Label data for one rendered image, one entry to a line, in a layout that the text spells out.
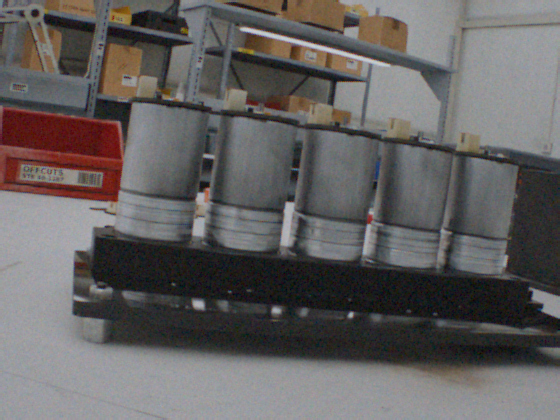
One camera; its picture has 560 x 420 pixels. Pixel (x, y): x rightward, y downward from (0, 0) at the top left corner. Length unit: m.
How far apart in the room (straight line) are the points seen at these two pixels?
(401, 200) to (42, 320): 0.12
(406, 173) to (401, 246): 0.02
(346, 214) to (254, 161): 0.03
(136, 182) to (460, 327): 0.10
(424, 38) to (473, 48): 0.49
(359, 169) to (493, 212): 0.05
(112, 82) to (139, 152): 4.23
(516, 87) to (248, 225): 5.98
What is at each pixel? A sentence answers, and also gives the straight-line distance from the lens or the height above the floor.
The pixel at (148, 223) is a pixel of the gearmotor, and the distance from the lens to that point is 0.21.
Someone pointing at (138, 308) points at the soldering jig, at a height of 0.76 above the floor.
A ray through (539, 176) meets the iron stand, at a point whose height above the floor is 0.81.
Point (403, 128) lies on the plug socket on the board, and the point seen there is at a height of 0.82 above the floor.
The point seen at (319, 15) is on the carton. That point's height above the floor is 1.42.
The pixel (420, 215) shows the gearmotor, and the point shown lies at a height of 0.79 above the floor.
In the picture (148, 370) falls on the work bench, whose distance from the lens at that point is 0.16.
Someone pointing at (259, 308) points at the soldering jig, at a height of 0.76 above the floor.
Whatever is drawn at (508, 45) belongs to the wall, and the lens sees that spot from 6.33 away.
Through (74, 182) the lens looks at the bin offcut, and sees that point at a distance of 0.52.
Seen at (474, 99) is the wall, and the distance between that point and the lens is 6.46.
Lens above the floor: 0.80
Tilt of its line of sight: 4 degrees down
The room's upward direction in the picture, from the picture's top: 9 degrees clockwise
